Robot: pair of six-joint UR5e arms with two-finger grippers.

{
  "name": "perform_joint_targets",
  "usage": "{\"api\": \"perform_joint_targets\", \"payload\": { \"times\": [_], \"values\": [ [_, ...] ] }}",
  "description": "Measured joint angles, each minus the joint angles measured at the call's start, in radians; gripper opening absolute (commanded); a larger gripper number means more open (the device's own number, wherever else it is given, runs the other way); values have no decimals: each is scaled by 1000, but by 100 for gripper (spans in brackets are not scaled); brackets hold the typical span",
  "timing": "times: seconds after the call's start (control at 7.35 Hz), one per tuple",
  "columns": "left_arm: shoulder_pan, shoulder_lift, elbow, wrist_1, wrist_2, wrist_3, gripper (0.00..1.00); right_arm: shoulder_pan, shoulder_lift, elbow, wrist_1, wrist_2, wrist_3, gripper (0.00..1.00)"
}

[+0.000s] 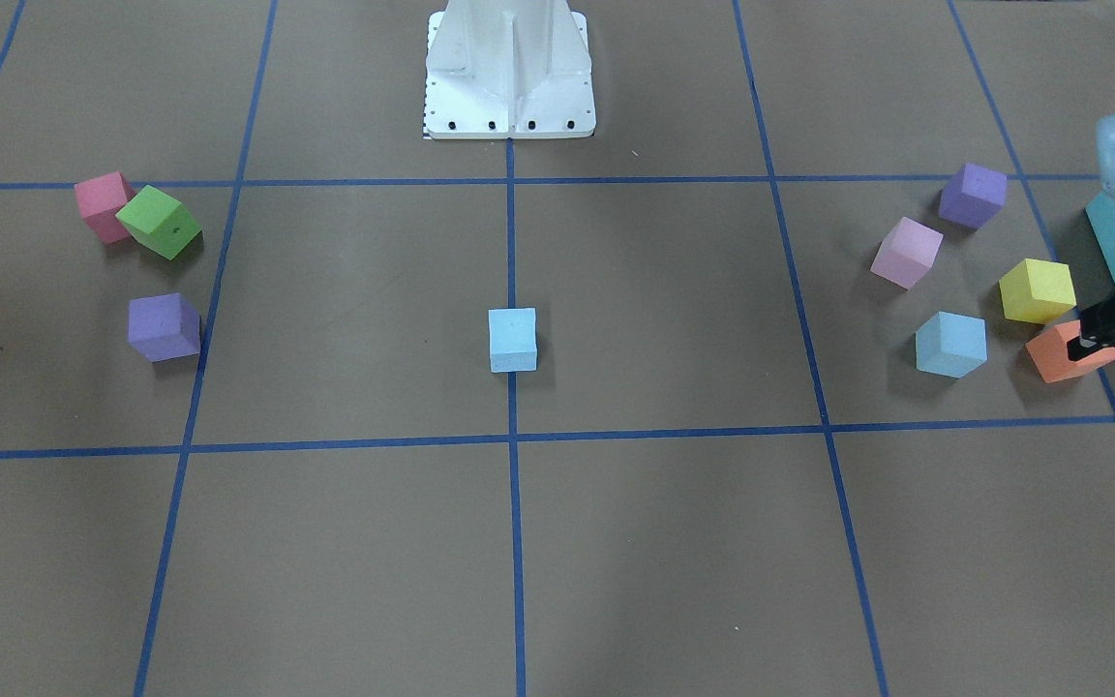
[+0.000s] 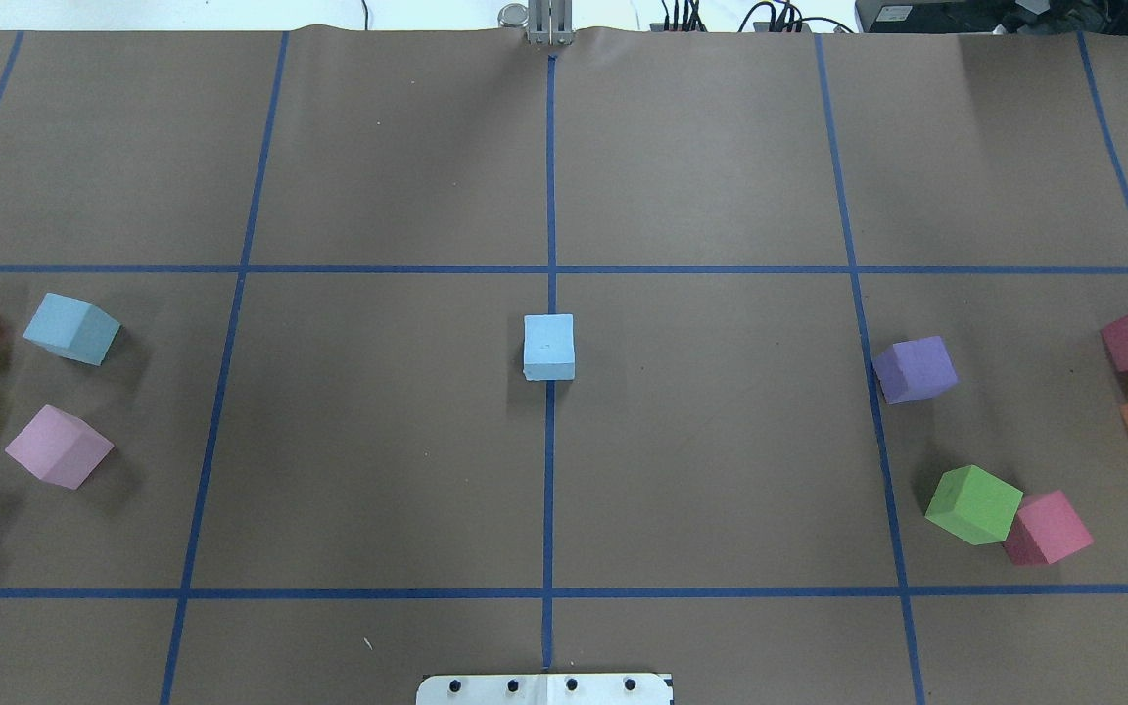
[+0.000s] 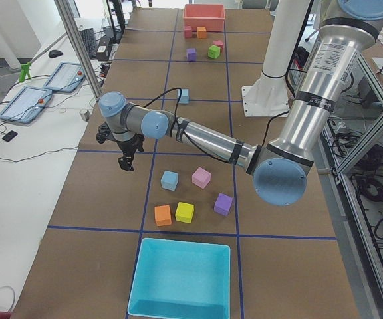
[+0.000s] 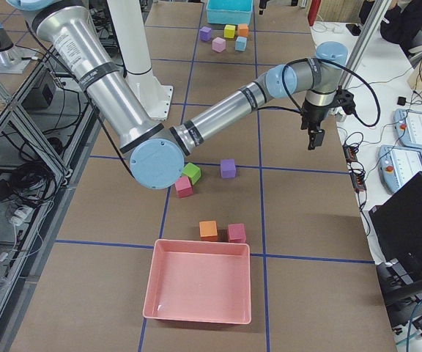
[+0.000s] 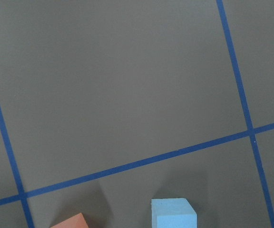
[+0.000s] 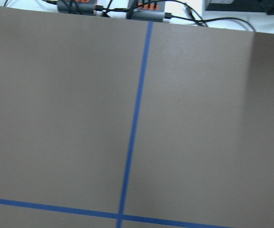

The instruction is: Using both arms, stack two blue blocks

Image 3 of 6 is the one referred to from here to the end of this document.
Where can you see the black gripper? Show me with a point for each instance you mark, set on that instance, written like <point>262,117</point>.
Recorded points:
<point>127,146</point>

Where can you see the light blue block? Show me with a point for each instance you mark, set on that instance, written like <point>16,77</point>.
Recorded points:
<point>169,180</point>
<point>183,96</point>

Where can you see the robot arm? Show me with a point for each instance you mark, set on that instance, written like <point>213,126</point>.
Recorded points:
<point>278,167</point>

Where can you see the orange block left side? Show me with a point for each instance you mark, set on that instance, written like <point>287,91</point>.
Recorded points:
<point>162,215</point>

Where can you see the orange block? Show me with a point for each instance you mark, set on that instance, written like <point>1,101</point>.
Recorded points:
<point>162,215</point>
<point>201,32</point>

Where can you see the metal cylinder weight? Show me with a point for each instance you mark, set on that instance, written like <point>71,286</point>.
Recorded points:
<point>85,115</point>

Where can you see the pink block left side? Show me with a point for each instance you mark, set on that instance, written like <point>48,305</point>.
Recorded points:
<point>201,177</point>

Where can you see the yellow block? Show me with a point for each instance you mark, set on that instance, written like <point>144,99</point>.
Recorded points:
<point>184,212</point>

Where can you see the teach pendant far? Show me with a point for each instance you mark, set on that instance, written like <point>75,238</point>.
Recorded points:
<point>66,78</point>

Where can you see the teach pendant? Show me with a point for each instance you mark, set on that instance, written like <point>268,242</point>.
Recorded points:
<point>66,78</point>
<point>27,104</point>

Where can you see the purple block left side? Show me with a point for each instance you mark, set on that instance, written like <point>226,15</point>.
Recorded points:
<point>223,204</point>

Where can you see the purple block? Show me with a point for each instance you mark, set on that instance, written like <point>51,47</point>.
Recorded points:
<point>191,54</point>
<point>223,204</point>

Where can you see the teach pendant near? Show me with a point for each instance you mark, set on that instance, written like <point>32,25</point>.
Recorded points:
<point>27,104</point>

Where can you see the black phone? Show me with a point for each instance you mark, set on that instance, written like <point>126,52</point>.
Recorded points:
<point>9,136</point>

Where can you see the cyan plastic tray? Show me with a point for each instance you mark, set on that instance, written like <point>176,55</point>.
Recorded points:
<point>181,279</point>

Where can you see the purple block right side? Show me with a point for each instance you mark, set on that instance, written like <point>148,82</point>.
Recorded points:
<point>191,54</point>

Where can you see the black computer mouse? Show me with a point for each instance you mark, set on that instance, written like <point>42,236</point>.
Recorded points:
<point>54,53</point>

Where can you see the black keyboard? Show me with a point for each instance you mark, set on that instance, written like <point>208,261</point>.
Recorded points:
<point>89,40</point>

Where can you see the green clamp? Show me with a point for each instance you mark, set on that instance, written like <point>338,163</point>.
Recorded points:
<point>25,72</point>

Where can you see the pink-red block near tray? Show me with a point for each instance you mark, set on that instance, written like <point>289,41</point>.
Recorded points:
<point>188,32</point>

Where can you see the orange block right side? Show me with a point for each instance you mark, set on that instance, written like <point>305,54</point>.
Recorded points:
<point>201,32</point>

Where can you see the red block beside green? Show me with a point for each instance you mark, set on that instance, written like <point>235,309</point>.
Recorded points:
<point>219,44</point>

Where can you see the pink plastic tray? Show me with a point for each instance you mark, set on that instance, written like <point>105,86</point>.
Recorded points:
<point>210,16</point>

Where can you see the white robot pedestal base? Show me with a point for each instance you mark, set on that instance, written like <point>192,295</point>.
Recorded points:
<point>268,95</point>

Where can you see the aluminium camera post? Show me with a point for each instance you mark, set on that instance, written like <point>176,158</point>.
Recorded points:
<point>68,19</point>

